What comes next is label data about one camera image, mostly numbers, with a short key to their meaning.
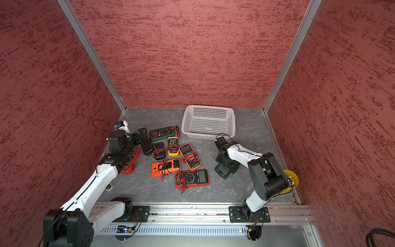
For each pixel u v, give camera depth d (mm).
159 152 920
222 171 874
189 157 897
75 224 383
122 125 704
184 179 812
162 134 1029
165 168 851
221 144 745
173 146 945
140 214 744
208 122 1212
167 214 757
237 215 732
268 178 455
